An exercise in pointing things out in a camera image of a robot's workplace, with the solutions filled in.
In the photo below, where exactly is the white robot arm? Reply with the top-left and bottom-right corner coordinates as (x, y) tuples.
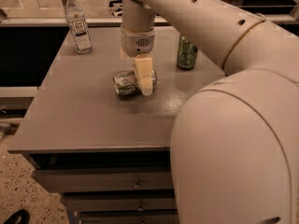
(122, 0), (299, 224)

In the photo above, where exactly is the grey drawer cabinet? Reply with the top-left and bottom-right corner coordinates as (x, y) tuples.
(7, 25), (227, 224)

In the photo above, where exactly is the clear plastic water bottle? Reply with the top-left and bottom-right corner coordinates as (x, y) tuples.
(65, 0), (93, 54)

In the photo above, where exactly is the white green 7up can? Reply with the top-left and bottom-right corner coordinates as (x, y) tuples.
(113, 70), (157, 96)

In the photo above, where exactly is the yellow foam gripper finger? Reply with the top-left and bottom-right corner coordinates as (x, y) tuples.
(134, 53), (153, 96)

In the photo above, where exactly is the black shoe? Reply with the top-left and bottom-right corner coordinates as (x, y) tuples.
(3, 209), (30, 224)

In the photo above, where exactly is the grey middle drawer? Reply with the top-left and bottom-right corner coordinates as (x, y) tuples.
(61, 190), (177, 212)

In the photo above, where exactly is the grey top drawer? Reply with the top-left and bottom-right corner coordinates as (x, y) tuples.
(32, 167), (173, 193)

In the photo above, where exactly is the green soda can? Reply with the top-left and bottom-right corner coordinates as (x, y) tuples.
(177, 35), (198, 70)

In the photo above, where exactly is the grey bottom drawer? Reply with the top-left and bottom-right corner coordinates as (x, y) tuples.
(79, 210), (179, 224)

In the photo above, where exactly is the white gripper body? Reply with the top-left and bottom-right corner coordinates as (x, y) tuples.
(121, 26), (155, 57)

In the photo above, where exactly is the grey drawer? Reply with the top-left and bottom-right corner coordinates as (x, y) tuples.
(32, 167), (173, 193)
(79, 210), (179, 224)
(61, 190), (177, 212)

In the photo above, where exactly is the black office chair base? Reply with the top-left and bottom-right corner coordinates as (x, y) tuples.
(109, 0), (122, 17)

